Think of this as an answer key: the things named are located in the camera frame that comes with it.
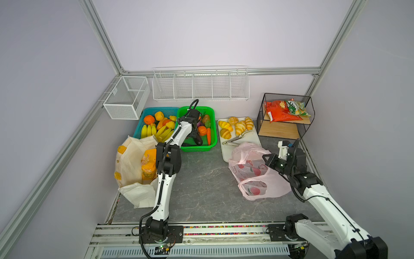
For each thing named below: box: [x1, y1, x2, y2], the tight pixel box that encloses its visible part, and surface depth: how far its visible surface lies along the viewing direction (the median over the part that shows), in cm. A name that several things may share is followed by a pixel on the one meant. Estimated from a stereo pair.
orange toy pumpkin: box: [197, 125, 208, 136], surface depth 109 cm
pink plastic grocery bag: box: [228, 142, 293, 202], surface depth 74 cm
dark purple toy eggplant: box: [192, 134, 203, 146], surface depth 104 cm
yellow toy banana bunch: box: [140, 124, 175, 143], surface depth 107 cm
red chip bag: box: [264, 100, 303, 124], surface depth 99 cm
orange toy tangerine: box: [143, 114, 155, 125], surface depth 111 cm
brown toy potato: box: [202, 113, 211, 124], surface depth 118 cm
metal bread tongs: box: [222, 129, 253, 146], surface depth 110 cm
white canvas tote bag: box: [114, 135, 158, 209], surface depth 82 cm
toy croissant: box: [234, 120, 247, 137], surface depth 114 cm
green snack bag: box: [285, 100, 312, 117], surface depth 99 cm
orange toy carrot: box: [207, 127, 211, 146], surface depth 110 cm
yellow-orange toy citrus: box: [154, 111, 165, 121], surface depth 115 cm
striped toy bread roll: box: [219, 128, 232, 140], surface depth 111 cm
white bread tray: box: [222, 130, 263, 163], surface depth 111 cm
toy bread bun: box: [228, 116, 239, 125], surface depth 118 cm
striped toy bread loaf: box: [218, 120, 234, 132], surface depth 117 cm
